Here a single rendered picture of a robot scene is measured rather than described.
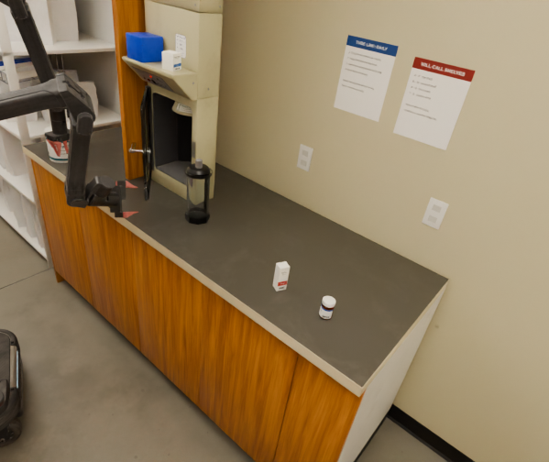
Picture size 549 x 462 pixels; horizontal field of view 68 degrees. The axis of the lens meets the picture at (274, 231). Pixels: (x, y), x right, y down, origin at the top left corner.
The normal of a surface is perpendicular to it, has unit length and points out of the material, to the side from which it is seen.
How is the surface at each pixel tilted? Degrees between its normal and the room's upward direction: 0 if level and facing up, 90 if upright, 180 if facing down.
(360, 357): 1
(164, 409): 0
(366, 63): 90
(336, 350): 0
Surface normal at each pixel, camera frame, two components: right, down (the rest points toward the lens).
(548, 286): -0.64, 0.35
